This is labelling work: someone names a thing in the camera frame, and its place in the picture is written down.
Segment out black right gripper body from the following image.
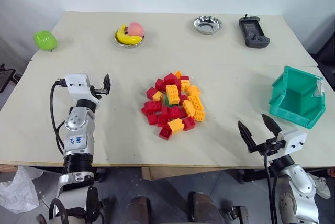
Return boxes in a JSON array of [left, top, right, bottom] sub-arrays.
[[248, 136, 286, 156]]

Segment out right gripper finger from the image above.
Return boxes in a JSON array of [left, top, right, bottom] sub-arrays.
[[261, 114, 283, 141], [238, 120, 258, 152]]

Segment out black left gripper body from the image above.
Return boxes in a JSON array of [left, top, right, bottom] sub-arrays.
[[90, 85, 109, 102]]

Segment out teal plastic bin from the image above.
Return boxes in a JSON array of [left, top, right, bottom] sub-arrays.
[[268, 65, 327, 130]]

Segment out metal fruit bowl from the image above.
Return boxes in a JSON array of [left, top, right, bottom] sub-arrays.
[[113, 30, 146, 50]]

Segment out yellow toy banana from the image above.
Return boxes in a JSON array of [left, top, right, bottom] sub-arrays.
[[116, 24, 143, 45]]

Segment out pink toy peach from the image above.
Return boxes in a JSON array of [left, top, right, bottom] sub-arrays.
[[126, 21, 146, 38]]

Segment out clear label holder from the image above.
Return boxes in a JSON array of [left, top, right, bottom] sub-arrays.
[[311, 78, 325, 97]]

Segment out white shoe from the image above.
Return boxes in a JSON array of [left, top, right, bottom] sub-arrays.
[[308, 172, 332, 200]]

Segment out dark rounded shape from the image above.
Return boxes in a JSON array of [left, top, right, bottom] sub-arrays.
[[188, 191, 223, 224], [125, 195, 153, 224]]

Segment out black chair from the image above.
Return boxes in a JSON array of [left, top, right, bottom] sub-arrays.
[[307, 12, 335, 91]]

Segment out black stand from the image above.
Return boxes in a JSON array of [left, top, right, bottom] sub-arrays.
[[0, 63, 23, 94]]

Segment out dark grey game controller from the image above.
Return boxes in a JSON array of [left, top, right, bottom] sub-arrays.
[[238, 13, 271, 49]]

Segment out empty metal bowl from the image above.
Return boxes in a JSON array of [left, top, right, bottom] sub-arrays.
[[193, 15, 224, 36]]

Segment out white plastic bag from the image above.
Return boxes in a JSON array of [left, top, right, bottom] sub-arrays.
[[0, 165, 44, 215]]

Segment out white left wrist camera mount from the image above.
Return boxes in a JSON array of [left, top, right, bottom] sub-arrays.
[[62, 73, 102, 104]]

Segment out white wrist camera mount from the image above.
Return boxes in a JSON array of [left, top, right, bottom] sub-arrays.
[[62, 73, 102, 104], [276, 129, 308, 157]]

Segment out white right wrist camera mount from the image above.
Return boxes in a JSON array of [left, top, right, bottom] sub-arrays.
[[276, 129, 308, 157]]

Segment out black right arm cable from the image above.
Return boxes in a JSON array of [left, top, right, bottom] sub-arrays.
[[263, 148, 280, 224]]

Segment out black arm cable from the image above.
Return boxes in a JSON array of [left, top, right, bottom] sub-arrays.
[[263, 148, 280, 224], [49, 77, 69, 156]]

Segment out black table frame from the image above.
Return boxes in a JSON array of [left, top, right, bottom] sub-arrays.
[[237, 167, 271, 184]]

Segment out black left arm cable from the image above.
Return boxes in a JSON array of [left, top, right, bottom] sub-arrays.
[[49, 77, 69, 156]]

